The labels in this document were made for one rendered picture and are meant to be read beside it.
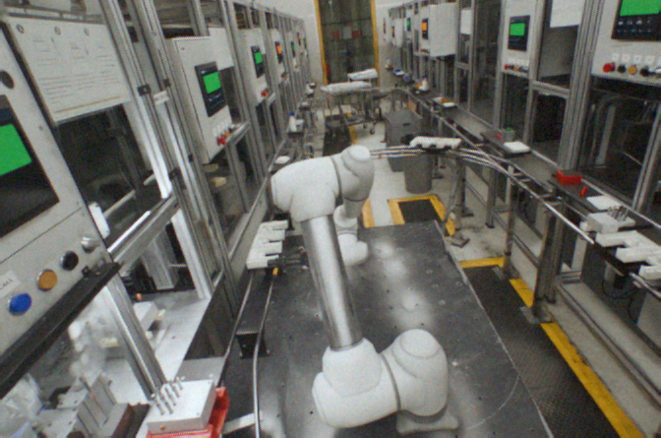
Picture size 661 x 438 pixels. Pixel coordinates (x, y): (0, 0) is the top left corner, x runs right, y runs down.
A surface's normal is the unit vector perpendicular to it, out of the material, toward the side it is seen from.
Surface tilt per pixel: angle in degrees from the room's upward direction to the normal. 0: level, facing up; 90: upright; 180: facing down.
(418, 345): 6
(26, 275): 90
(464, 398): 0
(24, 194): 90
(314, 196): 64
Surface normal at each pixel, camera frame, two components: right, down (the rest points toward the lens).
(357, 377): 0.12, -0.18
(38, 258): 0.99, -0.11
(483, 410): -0.11, -0.90
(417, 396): 0.22, 0.35
